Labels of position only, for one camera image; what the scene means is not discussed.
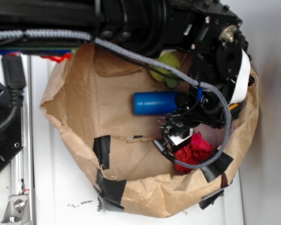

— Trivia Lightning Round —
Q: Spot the brown paper bag bin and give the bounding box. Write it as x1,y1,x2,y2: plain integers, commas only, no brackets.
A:
40,45,259,218

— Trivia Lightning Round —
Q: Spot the grey braided cable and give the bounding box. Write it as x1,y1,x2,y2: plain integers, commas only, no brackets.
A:
0,29,232,169

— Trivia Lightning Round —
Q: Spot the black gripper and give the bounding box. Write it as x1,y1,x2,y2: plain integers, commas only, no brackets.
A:
157,87,225,155

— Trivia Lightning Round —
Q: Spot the metal corner bracket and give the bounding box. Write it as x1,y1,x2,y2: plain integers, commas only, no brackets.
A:
0,195,31,225

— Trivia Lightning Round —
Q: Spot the blue plastic bottle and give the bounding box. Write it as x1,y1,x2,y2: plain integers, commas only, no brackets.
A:
133,91,179,115

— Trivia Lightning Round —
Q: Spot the aluminium frame rail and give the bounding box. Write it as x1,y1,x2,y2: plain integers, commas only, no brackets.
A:
11,55,36,225

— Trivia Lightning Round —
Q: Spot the red paper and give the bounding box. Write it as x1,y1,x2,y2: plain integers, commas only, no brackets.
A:
175,133,213,165

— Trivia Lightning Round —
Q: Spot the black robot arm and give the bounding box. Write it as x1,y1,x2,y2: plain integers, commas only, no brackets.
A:
0,0,248,135

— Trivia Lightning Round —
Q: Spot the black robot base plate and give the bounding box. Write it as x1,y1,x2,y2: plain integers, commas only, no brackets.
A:
0,82,23,172

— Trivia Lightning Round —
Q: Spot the green plush toy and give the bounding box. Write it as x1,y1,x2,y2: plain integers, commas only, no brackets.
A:
149,52,181,89

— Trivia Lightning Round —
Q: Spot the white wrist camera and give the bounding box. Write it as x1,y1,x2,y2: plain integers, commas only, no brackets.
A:
229,49,251,106

